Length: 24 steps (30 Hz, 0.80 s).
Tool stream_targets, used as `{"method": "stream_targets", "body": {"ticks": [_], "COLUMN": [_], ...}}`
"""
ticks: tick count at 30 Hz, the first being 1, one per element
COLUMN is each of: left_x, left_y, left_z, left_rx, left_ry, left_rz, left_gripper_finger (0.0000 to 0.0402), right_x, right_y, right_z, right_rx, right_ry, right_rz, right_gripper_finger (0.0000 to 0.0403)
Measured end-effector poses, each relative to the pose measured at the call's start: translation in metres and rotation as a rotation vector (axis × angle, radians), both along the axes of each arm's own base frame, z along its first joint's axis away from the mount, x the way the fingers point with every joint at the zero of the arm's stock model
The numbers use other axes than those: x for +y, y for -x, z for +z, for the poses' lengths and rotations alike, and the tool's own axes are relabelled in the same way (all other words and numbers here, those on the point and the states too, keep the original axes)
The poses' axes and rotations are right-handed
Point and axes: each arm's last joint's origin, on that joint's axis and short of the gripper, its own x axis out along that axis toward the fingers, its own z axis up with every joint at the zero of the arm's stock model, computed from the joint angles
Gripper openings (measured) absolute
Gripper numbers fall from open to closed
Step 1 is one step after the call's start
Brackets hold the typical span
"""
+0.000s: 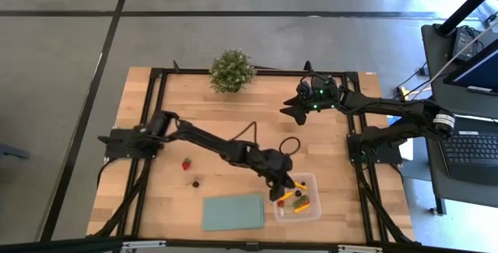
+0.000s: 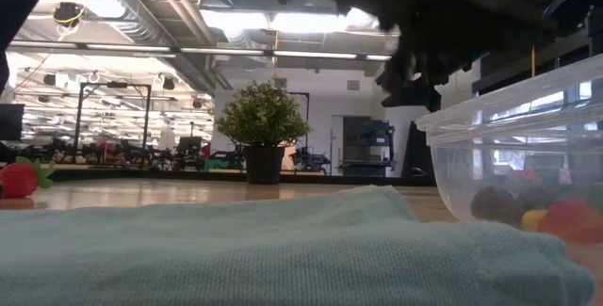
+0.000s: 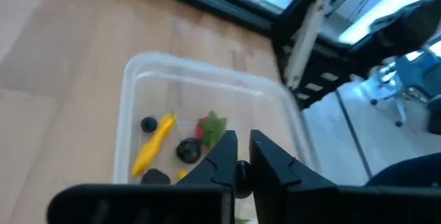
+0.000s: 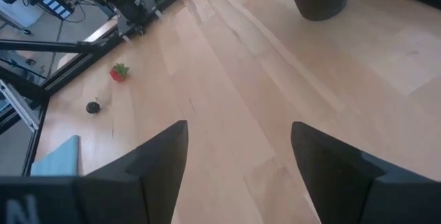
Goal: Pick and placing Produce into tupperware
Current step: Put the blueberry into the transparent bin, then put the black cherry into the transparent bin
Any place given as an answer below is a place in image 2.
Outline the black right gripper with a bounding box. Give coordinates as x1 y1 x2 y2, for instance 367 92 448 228
249 0 557 113

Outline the clear plastic tupperware container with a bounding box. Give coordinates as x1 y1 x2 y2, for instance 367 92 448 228
416 54 603 269

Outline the round dark toy berry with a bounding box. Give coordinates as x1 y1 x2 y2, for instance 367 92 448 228
469 185 517 222
515 185 562 213

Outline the small yellow toy pepper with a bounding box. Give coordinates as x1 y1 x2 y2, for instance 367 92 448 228
520 207 550 232

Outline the large red toy strawberry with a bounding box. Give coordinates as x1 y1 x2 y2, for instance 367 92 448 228
0 156 57 201
539 197 603 246

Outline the grey blue equipment cart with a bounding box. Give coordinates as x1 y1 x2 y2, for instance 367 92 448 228
339 115 397 178

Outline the black curtain panel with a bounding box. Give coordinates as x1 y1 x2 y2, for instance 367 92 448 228
403 121 437 179

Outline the long ceiling light bar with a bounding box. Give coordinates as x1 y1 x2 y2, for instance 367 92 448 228
7 40 395 62

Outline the artificial green potted plant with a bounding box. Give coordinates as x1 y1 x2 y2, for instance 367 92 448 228
214 79 313 185

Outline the green storage bin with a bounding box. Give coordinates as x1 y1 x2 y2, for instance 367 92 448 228
203 154 246 172

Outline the folded pale green cloth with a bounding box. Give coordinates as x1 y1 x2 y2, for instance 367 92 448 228
0 184 595 306

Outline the black office chair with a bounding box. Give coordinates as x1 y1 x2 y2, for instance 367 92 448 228
176 135 204 171

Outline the black computer monitor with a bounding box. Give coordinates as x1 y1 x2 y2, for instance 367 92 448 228
0 103 25 142

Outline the thin black metal frame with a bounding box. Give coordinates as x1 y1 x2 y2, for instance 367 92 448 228
286 91 311 150

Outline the black aluminium table frame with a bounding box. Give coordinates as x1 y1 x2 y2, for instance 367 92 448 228
46 168 437 187

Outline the black metal stand frame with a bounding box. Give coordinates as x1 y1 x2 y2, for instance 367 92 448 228
73 81 153 169

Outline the black ceiling cable reel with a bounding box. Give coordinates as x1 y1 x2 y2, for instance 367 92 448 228
51 1 86 29

